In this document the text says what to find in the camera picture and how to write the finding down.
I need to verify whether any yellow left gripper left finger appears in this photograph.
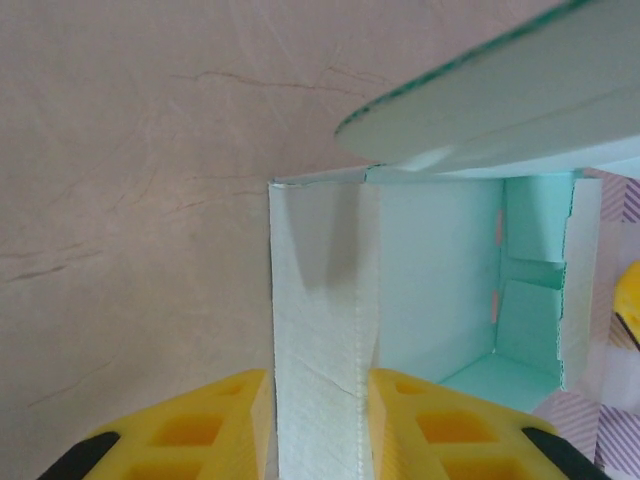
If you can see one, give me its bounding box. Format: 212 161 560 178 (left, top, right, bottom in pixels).
42 368 272 480

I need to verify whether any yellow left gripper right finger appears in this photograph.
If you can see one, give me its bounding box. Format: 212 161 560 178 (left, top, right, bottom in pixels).
367 368 614 480

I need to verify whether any mint green paper box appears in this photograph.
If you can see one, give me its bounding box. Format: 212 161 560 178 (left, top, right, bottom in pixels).
268 0 640 480

